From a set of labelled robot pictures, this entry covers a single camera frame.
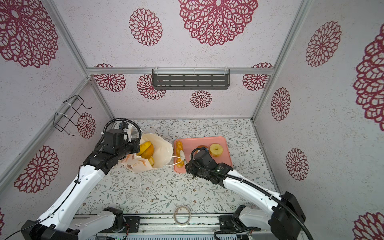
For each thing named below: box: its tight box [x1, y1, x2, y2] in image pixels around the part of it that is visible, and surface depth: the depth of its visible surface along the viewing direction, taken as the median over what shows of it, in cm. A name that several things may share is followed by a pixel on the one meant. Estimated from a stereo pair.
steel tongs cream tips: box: [180, 150, 187, 165], surface depth 85 cm
